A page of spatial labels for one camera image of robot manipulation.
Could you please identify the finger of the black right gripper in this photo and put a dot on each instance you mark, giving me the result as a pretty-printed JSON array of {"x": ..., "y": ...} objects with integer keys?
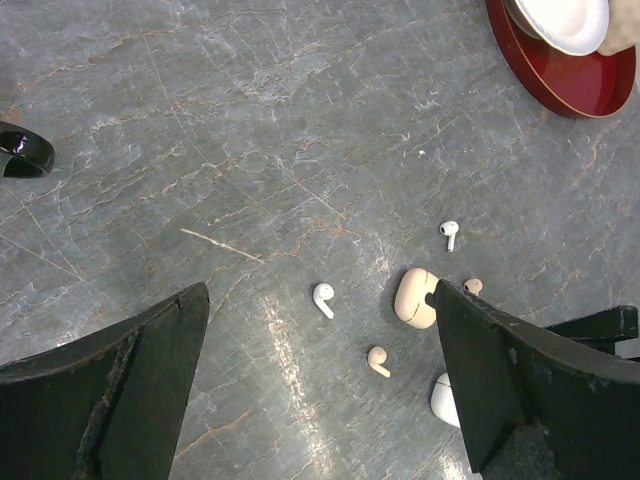
[{"x": 595, "y": 335}]

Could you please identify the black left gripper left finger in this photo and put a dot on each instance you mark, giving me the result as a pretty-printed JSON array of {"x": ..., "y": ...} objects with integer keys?
[{"x": 109, "y": 405}]

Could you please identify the white earbud charging case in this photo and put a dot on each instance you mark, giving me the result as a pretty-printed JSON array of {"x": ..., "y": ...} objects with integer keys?
[{"x": 442, "y": 401}]

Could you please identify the red round tray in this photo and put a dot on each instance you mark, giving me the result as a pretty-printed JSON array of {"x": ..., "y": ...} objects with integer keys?
[{"x": 592, "y": 86}]

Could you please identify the beige earbud front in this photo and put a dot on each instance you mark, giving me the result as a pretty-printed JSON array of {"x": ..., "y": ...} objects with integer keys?
[{"x": 376, "y": 358}]

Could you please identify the beige earbud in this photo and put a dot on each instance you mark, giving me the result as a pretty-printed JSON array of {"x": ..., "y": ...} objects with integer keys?
[
  {"x": 474, "y": 286},
  {"x": 376, "y": 358}
]

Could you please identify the dark green mug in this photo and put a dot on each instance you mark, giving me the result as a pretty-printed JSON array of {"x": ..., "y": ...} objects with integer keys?
[{"x": 24, "y": 154}]

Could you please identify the white earbud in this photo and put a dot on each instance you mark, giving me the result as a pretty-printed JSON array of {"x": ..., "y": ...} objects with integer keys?
[
  {"x": 449, "y": 229},
  {"x": 322, "y": 293}
]

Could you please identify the beige patterned cup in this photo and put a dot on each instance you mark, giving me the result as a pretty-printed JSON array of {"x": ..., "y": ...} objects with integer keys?
[{"x": 623, "y": 30}]

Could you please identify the beige earbud right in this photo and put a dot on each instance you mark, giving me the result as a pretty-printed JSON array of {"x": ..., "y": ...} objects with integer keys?
[{"x": 474, "y": 286}]

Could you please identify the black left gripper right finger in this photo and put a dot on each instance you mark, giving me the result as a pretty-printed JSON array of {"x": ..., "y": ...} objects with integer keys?
[{"x": 524, "y": 415}]

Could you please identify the beige earbud charging case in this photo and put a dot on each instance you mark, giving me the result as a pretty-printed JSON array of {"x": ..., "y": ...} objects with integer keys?
[{"x": 414, "y": 301}]

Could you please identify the white plate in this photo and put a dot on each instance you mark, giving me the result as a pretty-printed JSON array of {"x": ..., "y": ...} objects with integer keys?
[{"x": 573, "y": 27}]

